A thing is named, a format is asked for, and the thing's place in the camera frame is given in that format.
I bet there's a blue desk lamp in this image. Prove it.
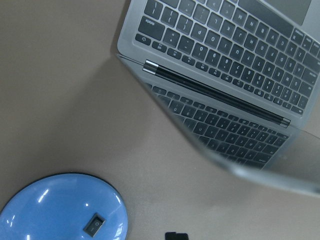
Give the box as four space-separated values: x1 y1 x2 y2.
0 173 129 240

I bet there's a grey laptop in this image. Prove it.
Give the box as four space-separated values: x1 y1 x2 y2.
117 0 320 196

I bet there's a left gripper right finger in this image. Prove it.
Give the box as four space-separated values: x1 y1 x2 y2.
176 233 189 240

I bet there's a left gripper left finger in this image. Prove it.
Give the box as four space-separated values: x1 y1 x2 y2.
164 232 177 240

